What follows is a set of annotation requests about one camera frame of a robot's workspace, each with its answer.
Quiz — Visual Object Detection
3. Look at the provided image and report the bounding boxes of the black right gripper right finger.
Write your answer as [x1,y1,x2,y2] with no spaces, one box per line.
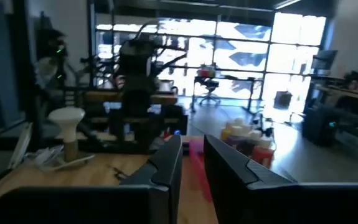
[204,134,358,224]

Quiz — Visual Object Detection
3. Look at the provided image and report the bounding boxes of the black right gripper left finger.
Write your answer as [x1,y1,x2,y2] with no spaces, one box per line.
[0,135,183,224]

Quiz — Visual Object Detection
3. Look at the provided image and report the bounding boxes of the large red paint bottle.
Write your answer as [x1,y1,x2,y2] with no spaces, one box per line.
[252,136,275,170]

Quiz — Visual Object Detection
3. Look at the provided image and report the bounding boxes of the large black paint bottle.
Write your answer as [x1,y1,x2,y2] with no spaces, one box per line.
[247,130,263,149]

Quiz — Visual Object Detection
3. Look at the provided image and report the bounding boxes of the large purple paint bottle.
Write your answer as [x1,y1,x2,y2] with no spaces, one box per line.
[230,126,253,153]

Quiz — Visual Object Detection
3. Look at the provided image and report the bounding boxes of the large yellow paint bottle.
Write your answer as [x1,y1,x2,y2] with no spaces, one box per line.
[220,121,234,142]

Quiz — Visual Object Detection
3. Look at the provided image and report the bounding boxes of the black computer tower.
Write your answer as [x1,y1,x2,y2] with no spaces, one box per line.
[301,105,338,147]

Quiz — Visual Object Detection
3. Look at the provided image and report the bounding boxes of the white globe desk lamp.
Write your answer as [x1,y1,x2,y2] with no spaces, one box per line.
[47,107,86,162]

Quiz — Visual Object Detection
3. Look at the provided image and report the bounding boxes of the wooden background table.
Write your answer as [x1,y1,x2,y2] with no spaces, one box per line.
[83,88,179,106]

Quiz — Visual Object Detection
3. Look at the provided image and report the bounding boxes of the white flat panel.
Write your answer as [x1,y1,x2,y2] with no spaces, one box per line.
[7,122,34,170]

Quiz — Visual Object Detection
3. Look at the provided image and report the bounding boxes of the black office chair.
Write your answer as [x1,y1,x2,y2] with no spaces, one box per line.
[199,77,222,106]

